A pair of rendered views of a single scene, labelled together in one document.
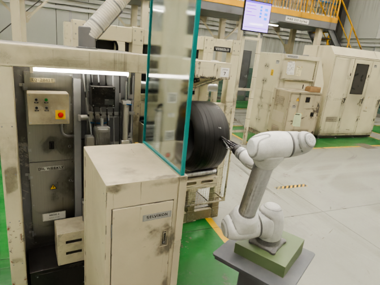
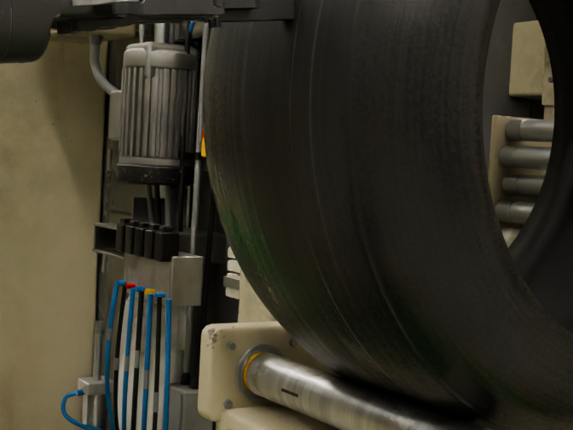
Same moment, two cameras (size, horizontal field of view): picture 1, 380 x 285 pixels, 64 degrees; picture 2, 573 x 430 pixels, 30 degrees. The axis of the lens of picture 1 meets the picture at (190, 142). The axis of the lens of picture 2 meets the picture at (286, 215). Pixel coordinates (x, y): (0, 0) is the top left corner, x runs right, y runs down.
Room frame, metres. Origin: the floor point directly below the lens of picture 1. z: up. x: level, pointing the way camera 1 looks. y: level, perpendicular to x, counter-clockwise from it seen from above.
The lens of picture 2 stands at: (2.20, -1.05, 1.12)
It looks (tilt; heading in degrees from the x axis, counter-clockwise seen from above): 3 degrees down; 87
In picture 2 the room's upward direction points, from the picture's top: 3 degrees clockwise
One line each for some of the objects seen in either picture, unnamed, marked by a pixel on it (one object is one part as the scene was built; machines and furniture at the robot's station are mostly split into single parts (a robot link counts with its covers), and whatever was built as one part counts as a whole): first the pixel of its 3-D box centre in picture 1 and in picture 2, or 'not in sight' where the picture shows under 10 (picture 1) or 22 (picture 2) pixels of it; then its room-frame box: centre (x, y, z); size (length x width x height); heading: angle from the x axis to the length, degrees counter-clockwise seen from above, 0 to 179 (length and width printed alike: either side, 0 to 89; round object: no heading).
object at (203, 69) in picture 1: (195, 68); not in sight; (2.76, 0.02, 1.71); 0.61 x 0.25 x 0.15; 120
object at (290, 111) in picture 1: (293, 117); not in sight; (6.83, -2.28, 0.62); 0.91 x 0.58 x 1.25; 114
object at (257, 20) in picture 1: (256, 16); not in sight; (6.32, -1.03, 2.60); 0.60 x 0.05 x 0.55; 114
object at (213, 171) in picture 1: (198, 173); (358, 409); (2.33, -0.09, 0.90); 0.35 x 0.05 x 0.05; 120
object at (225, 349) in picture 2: not in sight; (361, 363); (2.36, 0.13, 0.90); 0.40 x 0.03 x 0.10; 30
